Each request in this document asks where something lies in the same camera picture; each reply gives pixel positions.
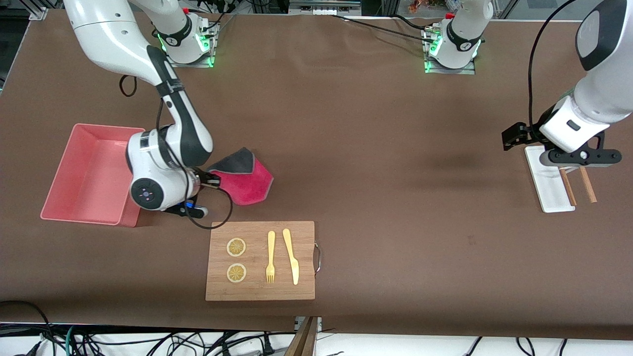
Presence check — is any pink and grey cloth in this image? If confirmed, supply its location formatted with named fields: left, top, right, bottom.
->
left=207, top=147, right=274, bottom=206

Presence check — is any yellow fork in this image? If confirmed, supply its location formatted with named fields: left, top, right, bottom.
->
left=266, top=230, right=276, bottom=284

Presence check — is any yellow knife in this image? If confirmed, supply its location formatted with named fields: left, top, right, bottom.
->
left=282, top=228, right=300, bottom=286

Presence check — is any wooden cutting board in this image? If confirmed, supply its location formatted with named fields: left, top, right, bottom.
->
left=205, top=221, right=322, bottom=302

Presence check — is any pink plastic bin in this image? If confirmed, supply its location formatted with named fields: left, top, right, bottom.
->
left=40, top=123, right=149, bottom=228

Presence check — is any wooden plank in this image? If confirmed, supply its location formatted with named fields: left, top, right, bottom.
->
left=284, top=316, right=318, bottom=356

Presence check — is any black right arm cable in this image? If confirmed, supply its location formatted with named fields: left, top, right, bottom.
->
left=119, top=74, right=234, bottom=230

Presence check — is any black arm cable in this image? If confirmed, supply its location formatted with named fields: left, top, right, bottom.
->
left=119, top=74, right=234, bottom=230
left=528, top=0, right=579, bottom=130

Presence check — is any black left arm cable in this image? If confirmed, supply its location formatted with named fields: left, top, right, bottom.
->
left=528, top=0, right=579, bottom=130

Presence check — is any white rack base plate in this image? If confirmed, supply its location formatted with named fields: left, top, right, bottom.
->
left=524, top=145, right=576, bottom=214

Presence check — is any black cable on table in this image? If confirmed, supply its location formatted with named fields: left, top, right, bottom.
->
left=330, top=14, right=436, bottom=44

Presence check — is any black looped floor cable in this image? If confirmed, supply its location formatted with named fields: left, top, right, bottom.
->
left=0, top=300, right=55, bottom=356

